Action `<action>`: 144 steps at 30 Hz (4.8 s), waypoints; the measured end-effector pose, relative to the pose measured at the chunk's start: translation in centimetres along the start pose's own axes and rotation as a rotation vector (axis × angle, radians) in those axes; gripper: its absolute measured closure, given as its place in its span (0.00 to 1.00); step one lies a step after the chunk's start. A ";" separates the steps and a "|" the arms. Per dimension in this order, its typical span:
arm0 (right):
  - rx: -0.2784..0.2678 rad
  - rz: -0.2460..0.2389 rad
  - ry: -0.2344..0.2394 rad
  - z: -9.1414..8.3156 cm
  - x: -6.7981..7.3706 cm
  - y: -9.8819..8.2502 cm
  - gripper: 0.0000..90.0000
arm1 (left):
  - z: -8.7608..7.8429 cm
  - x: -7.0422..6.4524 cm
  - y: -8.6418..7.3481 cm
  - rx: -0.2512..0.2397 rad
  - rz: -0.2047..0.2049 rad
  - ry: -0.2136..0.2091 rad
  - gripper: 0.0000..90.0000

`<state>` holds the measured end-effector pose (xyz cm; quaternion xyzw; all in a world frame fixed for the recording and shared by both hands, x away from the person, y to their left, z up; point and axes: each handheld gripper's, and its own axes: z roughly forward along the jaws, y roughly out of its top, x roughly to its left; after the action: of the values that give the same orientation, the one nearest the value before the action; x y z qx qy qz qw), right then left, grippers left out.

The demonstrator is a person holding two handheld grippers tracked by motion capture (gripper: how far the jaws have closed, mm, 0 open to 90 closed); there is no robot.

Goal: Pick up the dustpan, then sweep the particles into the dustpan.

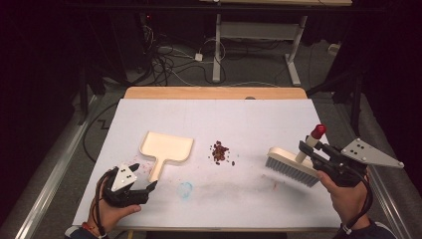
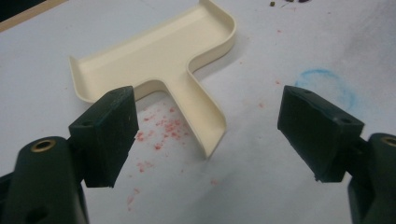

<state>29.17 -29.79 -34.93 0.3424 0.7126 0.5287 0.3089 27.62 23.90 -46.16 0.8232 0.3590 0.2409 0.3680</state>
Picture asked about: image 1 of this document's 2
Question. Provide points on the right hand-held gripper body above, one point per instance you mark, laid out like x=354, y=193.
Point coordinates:
x=345, y=169

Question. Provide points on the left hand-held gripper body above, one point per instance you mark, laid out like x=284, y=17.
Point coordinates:
x=123, y=179

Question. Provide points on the person's right hand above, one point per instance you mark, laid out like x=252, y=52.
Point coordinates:
x=350, y=200

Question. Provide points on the person's left hand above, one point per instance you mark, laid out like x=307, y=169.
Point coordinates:
x=107, y=214

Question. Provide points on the cream plastic dustpan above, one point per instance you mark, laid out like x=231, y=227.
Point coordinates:
x=167, y=147

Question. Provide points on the black stand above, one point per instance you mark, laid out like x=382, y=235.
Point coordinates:
x=356, y=106

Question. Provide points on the pile of dark red scraps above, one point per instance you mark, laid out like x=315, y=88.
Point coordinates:
x=219, y=153

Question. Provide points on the white table cover sheet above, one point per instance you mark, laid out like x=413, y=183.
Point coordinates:
x=232, y=199

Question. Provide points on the white box on floor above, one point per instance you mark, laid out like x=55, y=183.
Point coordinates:
x=334, y=48

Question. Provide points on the white power adapter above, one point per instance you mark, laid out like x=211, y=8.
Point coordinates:
x=198, y=57

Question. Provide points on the white-framed desk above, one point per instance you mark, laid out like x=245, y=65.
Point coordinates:
x=258, y=30

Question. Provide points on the metal floor rail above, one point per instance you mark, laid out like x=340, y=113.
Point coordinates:
x=49, y=189
x=386, y=202

